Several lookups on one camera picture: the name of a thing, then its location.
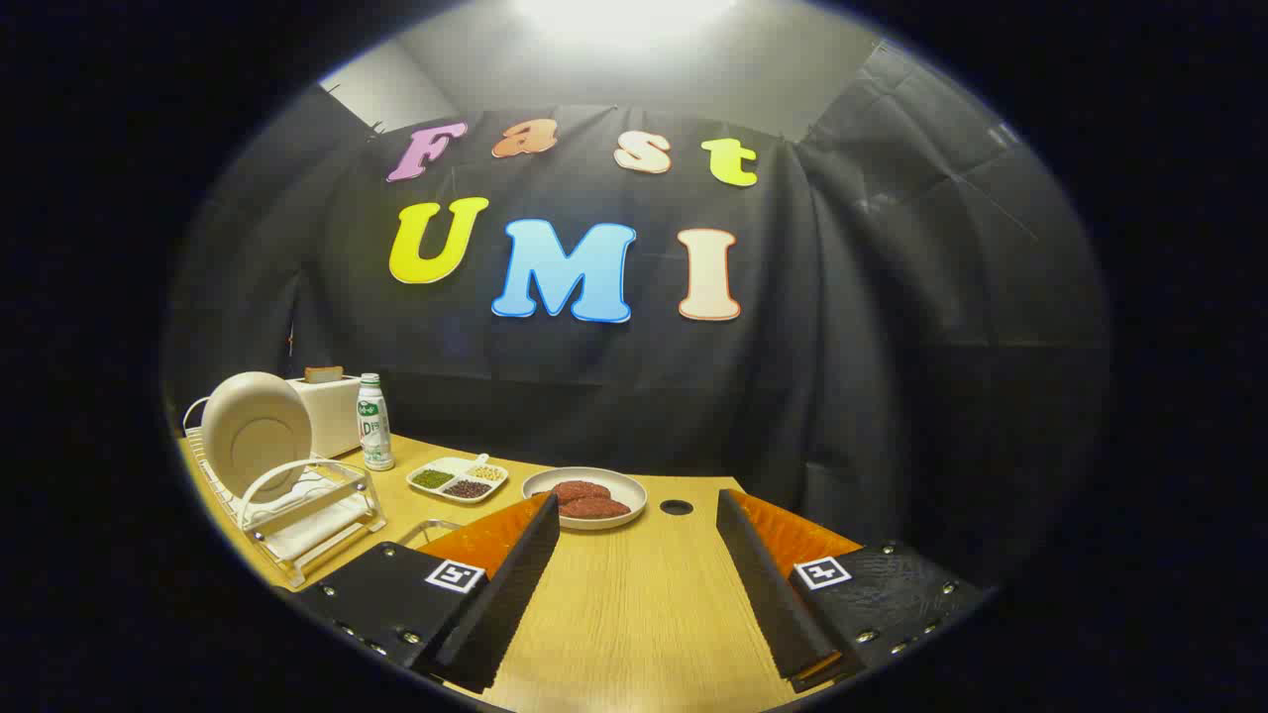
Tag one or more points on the red meat patty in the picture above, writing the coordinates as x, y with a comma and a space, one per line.
584, 490
597, 508

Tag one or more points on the black table grommet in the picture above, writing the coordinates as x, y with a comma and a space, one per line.
677, 507

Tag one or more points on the white bottle green label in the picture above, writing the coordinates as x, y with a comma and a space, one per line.
374, 426

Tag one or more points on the beige plate with patties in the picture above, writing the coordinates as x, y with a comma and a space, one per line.
629, 493

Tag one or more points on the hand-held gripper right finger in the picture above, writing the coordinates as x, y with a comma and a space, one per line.
768, 584

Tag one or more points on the brown bread slice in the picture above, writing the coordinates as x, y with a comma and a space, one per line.
324, 374

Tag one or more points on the white divided dish with beans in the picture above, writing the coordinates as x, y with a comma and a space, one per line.
446, 473

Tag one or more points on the small white spoon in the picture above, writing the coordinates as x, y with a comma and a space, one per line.
478, 461

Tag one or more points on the cream round plate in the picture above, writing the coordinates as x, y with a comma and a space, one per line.
258, 431

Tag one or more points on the white drain tray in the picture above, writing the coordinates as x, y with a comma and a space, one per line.
312, 530

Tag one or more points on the white toaster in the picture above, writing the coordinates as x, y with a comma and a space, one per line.
335, 416

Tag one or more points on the black backdrop cloth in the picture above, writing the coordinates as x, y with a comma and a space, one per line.
842, 347

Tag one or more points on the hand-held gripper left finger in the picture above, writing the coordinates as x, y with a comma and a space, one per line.
515, 584

